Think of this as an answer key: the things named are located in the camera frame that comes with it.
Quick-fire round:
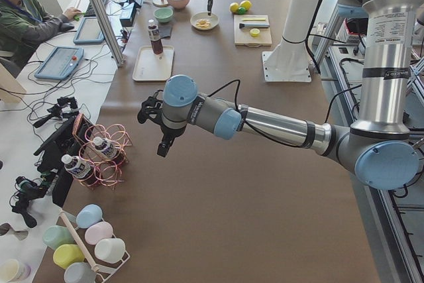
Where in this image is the white round plate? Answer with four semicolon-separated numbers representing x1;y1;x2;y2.
190;12;219;30

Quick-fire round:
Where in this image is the braided donut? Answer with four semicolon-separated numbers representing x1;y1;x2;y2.
195;19;211;29

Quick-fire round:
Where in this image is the dark tea bottle on tray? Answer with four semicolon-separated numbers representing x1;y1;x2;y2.
148;19;164;55

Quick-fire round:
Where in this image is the cream rectangular tray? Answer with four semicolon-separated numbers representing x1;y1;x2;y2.
132;46;174;82

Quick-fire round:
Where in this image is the yellow lemon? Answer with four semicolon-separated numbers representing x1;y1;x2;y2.
240;0;252;11
229;3;240;13

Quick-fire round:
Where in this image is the green lime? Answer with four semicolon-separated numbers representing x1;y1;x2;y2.
237;7;246;15

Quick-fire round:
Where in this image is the yellow plastic knife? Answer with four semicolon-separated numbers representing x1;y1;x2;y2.
242;17;266;21

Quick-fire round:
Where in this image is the green bowl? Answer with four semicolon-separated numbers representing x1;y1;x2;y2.
154;7;174;23

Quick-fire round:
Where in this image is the wooden cutting board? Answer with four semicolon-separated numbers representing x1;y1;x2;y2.
234;15;272;46

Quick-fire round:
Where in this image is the half lemon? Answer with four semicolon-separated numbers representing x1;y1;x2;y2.
249;28;260;37

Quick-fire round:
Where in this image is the tea bottle in rack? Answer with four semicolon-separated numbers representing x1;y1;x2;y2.
61;154;94;184
93;137;118;160

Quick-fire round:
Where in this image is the pale cup on rack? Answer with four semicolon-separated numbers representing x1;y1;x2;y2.
94;238;126;264

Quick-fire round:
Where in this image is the blue teach pendant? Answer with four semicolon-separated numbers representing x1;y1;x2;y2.
73;17;105;44
34;46;85;80

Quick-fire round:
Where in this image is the seated person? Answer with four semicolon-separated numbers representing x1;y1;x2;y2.
1;0;82;68

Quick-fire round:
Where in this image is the copper wire bottle rack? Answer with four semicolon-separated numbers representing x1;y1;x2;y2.
72;123;132;190

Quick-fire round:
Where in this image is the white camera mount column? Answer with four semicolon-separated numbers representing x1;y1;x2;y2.
262;0;320;83

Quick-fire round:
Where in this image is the aluminium frame post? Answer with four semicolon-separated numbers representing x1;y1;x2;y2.
89;0;125;67

